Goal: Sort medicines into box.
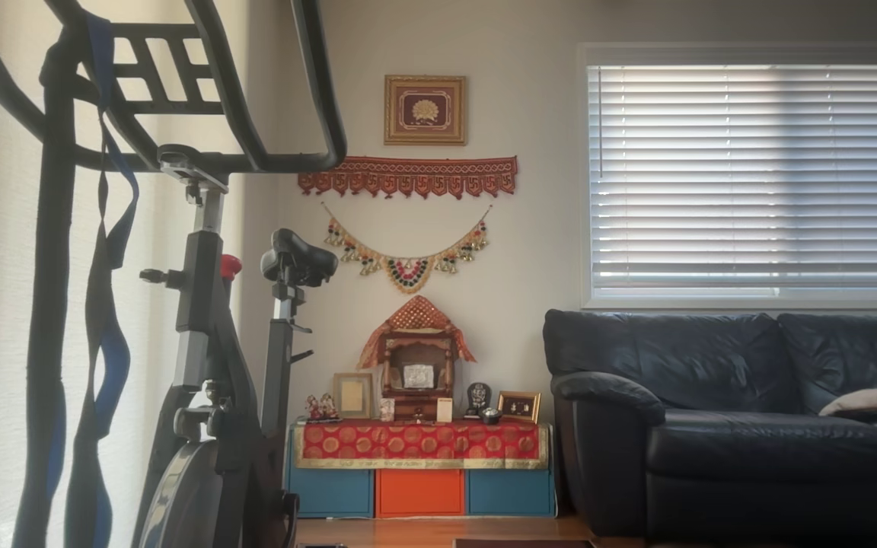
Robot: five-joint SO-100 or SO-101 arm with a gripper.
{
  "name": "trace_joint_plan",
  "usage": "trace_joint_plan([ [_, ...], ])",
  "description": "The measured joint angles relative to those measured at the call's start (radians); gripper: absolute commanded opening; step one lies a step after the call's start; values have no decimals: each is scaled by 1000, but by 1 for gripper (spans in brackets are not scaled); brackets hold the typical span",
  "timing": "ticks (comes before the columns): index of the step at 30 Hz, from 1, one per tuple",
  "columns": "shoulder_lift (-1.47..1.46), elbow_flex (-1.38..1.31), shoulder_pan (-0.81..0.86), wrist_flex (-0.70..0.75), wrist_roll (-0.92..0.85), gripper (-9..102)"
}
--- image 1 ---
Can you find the beaded garland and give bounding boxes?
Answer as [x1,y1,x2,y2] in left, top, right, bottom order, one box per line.
[321,202,494,295]

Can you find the wooden shrine with canopy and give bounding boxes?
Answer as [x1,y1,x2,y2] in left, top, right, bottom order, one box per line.
[356,295,477,423]

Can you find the dark idol plaque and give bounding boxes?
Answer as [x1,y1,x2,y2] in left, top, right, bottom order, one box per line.
[464,382,493,419]

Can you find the red gold patterned cloth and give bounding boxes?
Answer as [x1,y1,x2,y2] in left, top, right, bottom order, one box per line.
[292,421,550,470]

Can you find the small figurines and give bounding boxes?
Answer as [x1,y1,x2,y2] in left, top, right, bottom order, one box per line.
[304,393,342,423]

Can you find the blue and orange cabinet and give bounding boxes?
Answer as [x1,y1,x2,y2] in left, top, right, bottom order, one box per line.
[285,425,557,520]

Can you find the black exercise bike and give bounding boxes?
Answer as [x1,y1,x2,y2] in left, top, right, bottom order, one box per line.
[0,0,348,548]

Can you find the sheer white curtain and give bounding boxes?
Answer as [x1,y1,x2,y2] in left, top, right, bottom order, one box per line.
[0,0,249,548]

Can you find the black leather sofa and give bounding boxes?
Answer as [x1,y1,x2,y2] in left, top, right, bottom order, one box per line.
[543,308,877,545]

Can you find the white window blind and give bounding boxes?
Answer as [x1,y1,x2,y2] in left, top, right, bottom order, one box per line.
[582,44,877,309]

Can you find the red embroidered wall hanging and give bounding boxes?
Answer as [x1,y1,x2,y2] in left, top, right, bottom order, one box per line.
[298,155,519,201]

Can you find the pale picture frame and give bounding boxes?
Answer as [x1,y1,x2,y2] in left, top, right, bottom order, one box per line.
[332,371,375,420]

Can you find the small gold picture frame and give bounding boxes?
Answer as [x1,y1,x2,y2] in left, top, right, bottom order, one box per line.
[497,390,542,425]

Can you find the gold framed wall picture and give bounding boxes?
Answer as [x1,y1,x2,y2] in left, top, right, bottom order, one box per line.
[384,74,468,147]

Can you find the blue black strap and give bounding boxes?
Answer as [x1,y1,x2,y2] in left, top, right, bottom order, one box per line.
[65,11,141,548]
[12,30,78,548]

